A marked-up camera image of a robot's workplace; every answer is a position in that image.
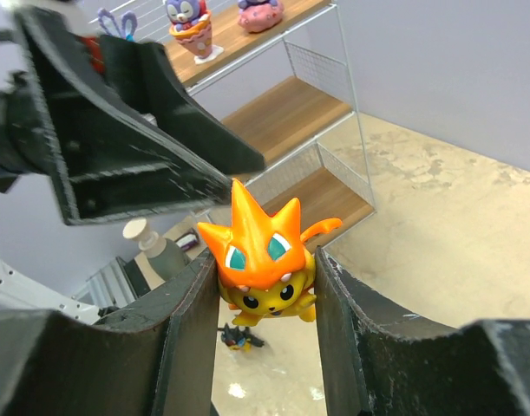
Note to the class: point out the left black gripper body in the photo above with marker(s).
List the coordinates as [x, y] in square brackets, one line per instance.
[27, 131]

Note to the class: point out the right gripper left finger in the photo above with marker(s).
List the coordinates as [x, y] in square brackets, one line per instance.
[152, 357]

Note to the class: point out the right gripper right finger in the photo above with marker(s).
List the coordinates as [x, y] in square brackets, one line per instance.
[379, 358]

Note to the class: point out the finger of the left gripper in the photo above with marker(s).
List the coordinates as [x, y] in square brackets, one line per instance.
[143, 76]
[113, 162]

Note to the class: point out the small purple bunny toy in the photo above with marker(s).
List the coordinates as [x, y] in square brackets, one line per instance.
[123, 28]

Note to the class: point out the orange dragon toy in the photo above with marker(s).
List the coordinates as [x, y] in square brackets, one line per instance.
[265, 270]

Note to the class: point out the green bottle white cap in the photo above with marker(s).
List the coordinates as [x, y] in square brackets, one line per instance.
[164, 256]

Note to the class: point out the white wire wooden shelf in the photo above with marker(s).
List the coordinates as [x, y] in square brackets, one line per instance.
[289, 92]

